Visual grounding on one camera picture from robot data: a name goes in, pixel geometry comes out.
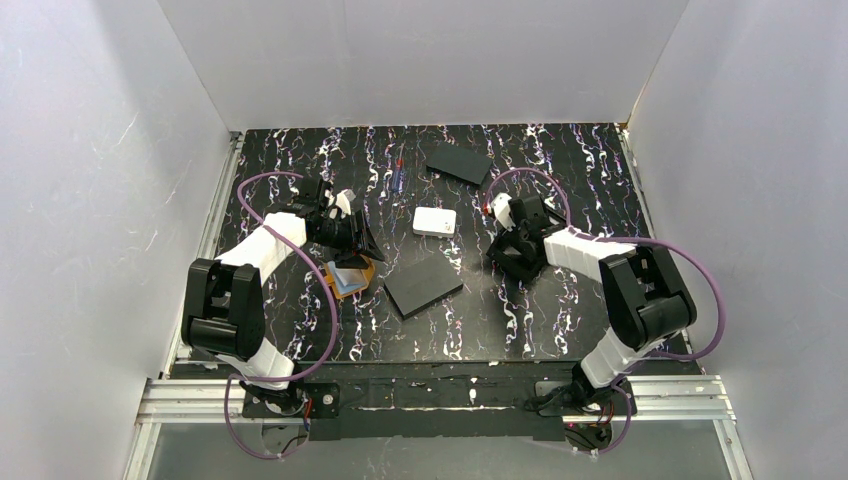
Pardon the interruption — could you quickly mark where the black plastic box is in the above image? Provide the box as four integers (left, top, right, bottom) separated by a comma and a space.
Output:
486, 230, 548, 283

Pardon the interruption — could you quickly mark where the orange leather card holder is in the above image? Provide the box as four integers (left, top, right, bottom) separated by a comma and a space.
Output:
324, 258, 376, 300

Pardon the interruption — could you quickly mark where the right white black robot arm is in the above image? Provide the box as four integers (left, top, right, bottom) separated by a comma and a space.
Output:
483, 193, 697, 412

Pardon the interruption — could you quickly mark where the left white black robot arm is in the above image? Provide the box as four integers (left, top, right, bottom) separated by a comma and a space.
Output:
181, 175, 385, 392

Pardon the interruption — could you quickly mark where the white rectangular box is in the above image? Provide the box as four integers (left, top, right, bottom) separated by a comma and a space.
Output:
412, 206, 458, 238

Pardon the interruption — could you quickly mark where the blue red screwdriver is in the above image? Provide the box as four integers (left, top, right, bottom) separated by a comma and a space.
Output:
390, 153, 404, 193

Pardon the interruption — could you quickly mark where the flat black box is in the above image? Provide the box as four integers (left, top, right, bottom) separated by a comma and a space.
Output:
425, 143, 494, 186

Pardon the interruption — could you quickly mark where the black network switch box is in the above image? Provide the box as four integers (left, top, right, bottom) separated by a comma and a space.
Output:
384, 254, 464, 320

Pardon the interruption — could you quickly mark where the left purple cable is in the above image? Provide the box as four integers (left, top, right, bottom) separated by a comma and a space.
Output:
223, 170, 340, 461

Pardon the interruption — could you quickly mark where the left aluminium side rail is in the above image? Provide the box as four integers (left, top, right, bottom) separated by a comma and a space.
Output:
157, 131, 245, 380

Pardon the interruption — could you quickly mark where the aluminium front frame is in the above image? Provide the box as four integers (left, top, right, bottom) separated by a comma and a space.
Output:
124, 374, 752, 479

